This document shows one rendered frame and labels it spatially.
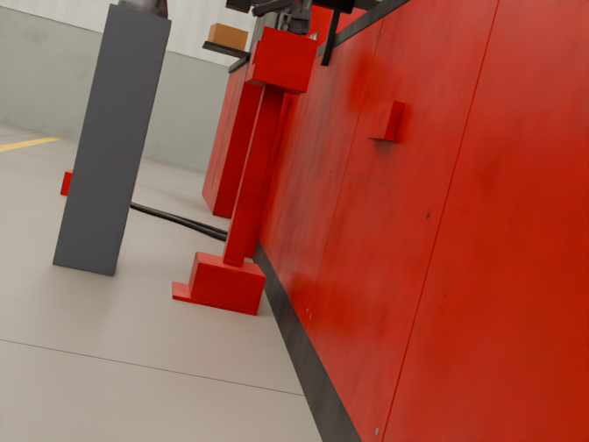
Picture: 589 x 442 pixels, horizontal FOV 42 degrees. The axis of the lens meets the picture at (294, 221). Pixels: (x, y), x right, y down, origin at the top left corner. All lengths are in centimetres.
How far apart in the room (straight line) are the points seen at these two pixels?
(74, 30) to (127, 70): 727
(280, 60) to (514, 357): 157
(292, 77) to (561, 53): 145
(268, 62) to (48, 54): 749
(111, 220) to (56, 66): 730
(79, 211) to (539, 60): 169
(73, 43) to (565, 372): 908
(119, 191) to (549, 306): 176
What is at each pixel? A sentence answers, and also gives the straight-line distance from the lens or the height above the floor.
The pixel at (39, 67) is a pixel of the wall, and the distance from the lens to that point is 960.
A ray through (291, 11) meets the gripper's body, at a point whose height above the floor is 87.
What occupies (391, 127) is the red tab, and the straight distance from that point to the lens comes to 137.
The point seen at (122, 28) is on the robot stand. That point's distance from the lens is 233.
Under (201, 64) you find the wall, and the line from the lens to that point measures 952.
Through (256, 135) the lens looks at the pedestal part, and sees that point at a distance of 227.
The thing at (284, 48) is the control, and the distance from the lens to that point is 222.
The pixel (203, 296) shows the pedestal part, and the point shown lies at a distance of 224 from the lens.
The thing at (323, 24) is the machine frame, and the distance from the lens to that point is 335.
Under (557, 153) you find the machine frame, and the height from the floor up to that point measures 55.
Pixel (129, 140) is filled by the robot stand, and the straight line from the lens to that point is 232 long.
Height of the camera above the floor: 49
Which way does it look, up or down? 5 degrees down
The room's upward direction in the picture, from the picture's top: 14 degrees clockwise
